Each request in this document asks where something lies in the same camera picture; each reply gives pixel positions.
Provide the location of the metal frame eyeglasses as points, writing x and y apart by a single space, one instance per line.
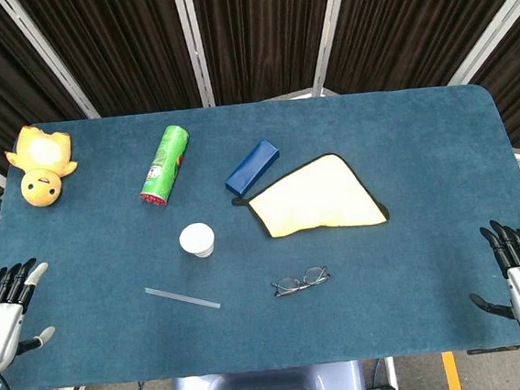
314 275

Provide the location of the blue rectangular box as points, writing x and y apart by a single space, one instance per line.
250 168

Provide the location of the white partition post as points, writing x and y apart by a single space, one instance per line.
192 45
329 27
46 54
493 32

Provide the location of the translucent white straw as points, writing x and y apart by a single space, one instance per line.
182 298

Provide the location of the white paper cup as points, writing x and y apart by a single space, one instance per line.
196 238

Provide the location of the yellow plush duck toy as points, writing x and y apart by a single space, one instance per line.
42 183

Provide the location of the yellow cloth with black trim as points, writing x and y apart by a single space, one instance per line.
315 199

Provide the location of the green chip can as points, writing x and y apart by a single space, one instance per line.
165 165

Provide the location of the blue felt table cover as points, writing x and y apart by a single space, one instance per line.
388 284

